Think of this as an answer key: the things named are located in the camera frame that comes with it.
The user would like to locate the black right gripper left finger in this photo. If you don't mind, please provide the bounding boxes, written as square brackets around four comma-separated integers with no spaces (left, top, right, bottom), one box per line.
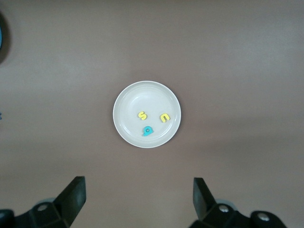
[14,176,86,228]

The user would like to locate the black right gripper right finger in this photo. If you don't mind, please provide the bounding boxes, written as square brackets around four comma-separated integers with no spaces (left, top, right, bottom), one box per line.
[191,177,253,228]

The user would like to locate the teal foam letter b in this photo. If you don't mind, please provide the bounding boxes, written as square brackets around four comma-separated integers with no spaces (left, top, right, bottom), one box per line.
[142,125,154,137]

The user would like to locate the yellow foam letter u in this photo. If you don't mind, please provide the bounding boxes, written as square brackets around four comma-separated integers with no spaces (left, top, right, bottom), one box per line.
[158,113,171,124]

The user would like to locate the beige round plate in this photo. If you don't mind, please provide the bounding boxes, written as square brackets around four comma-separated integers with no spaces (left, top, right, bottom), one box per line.
[113,80,182,149]

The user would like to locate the brown table mat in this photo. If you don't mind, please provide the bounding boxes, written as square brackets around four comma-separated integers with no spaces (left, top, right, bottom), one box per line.
[0,0,304,228]

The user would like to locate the blue round plate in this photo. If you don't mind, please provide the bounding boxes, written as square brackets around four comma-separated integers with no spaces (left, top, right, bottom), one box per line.
[0,14,4,52]

